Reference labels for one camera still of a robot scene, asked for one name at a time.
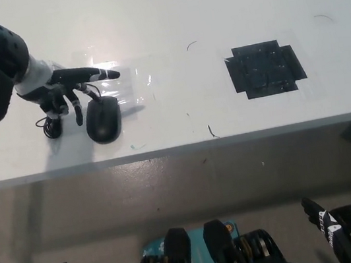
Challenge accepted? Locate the black tape patch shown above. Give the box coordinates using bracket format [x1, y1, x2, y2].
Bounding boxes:
[222, 35, 311, 103]

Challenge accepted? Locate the clear plastic film sheet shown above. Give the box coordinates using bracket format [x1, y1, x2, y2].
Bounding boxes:
[69, 38, 159, 115]

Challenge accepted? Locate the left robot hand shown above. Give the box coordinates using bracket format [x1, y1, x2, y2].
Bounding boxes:
[12, 45, 128, 138]

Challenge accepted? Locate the black computer mouse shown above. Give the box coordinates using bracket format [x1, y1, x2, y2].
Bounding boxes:
[81, 94, 127, 147]

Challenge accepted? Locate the black mouse cable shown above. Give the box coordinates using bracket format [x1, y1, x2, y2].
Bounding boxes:
[30, 82, 110, 142]

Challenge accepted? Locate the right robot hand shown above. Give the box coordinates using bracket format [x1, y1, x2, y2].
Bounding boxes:
[272, 190, 351, 263]

